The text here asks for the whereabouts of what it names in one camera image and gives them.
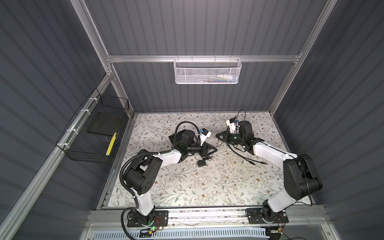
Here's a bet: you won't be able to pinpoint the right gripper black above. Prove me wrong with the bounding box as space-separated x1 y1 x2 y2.
216 131 244 146

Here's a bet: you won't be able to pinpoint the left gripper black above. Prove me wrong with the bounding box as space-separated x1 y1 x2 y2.
186 140 217 158

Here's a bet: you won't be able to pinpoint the black power adapter with cable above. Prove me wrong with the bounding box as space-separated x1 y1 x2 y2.
197 141 222 168

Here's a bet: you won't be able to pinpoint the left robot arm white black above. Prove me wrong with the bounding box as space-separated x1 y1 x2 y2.
119 121 217 217

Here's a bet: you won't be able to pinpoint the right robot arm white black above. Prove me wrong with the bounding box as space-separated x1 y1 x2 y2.
216 119 323 222

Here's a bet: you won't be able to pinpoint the markers in white basket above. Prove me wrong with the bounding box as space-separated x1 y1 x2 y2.
200 74 238 84

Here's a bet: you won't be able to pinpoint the black foam pad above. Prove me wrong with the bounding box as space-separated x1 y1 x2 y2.
87 113 120 137

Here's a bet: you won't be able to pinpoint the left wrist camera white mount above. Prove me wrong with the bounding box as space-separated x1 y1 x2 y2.
200 128 212 146

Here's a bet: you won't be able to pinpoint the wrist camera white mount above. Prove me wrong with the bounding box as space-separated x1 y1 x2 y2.
226 118 238 134
200 128 212 146

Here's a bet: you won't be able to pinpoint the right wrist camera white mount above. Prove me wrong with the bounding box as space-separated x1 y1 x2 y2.
226 118 238 134

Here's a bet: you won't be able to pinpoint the black network switch blue ports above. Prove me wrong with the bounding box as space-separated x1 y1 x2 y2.
169 133 181 149

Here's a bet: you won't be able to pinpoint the white wire mesh basket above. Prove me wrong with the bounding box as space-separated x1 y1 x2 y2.
173 58 242 85

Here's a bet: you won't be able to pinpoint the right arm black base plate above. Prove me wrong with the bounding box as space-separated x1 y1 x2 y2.
245 208 289 224

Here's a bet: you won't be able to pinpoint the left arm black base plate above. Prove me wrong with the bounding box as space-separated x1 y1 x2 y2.
127 210 169 228

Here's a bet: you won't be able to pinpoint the white ventilated cable duct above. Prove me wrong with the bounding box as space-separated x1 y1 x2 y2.
91 227 270 240

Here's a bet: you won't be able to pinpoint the black wire basket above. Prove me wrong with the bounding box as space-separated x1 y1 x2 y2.
56 90 130 164

